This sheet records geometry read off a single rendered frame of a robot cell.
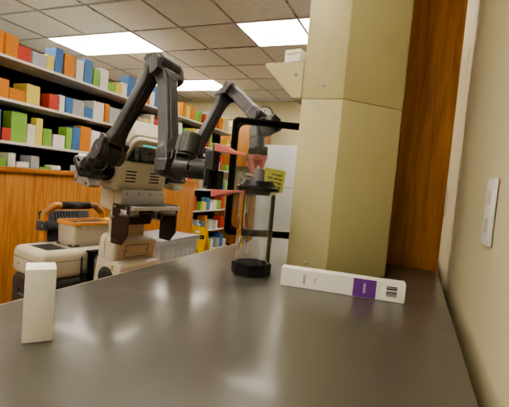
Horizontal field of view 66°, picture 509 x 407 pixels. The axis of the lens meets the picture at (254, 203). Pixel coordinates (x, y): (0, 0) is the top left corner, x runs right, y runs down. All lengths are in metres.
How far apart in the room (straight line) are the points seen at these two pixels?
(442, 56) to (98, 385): 1.32
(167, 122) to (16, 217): 1.78
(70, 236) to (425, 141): 1.51
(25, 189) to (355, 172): 2.22
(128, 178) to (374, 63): 1.04
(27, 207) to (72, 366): 2.37
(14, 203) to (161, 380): 2.40
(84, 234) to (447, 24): 1.66
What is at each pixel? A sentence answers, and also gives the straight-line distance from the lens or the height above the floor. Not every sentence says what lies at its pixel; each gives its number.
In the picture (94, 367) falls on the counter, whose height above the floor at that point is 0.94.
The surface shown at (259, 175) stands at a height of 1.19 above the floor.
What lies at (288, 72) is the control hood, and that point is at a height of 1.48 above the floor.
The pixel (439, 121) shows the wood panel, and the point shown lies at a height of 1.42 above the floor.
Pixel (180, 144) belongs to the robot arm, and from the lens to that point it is 1.11.
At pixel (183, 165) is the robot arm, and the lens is 1.08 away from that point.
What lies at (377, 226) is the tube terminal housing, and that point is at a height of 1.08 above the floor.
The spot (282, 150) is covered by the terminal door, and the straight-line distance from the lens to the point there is 1.35.
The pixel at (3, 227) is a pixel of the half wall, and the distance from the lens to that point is 2.80.
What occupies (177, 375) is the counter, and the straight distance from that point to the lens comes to 0.51.
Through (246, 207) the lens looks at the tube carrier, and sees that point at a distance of 0.97.
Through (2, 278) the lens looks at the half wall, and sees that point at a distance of 2.87.
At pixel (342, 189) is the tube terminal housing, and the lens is 1.06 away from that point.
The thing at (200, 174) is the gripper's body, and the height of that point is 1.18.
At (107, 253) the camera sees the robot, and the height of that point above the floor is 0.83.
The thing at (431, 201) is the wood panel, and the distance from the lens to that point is 1.40.
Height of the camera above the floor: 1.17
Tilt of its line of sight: 3 degrees down
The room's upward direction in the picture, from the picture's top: 5 degrees clockwise
